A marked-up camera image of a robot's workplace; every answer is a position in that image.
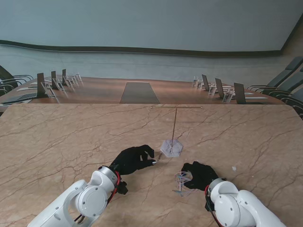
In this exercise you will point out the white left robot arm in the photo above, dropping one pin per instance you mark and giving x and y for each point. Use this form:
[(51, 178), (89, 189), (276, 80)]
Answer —
[(78, 201)]

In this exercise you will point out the grey office chair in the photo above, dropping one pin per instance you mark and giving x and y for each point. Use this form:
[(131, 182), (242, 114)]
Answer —
[(297, 97), (2, 89), (288, 80), (293, 62), (3, 74)]

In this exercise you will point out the dark upright desk monitor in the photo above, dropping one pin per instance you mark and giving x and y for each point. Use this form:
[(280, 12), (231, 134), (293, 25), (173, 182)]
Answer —
[(54, 80), (239, 93), (40, 85), (64, 76), (219, 88), (205, 82)]

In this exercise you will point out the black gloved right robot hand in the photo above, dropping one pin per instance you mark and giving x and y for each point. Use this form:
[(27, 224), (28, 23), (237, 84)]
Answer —
[(201, 176)]

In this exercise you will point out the grey desk pad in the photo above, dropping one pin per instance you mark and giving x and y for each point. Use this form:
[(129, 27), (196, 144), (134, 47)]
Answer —
[(21, 96)]

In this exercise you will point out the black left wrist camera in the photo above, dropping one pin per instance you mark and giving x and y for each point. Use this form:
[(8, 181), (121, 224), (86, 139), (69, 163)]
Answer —
[(122, 187)]

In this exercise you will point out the brown wooden conference table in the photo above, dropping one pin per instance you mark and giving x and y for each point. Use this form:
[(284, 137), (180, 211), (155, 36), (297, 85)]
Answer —
[(99, 89)]

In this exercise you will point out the clear acrylic name stand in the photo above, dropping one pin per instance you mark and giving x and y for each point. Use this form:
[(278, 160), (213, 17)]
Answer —
[(68, 82), (59, 85), (195, 81), (73, 79), (212, 90), (200, 84), (228, 96), (78, 77), (49, 90)]

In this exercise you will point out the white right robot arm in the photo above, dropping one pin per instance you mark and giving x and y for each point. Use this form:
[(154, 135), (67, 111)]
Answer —
[(239, 205)]

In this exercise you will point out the white paper sheet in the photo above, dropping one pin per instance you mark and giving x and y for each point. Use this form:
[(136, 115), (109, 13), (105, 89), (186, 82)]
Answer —
[(26, 89)]

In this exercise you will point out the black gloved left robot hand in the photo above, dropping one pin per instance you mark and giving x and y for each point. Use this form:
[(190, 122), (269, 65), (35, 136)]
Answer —
[(132, 159)]

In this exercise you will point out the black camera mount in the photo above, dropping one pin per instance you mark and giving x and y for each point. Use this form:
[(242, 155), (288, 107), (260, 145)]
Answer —
[(209, 205)]

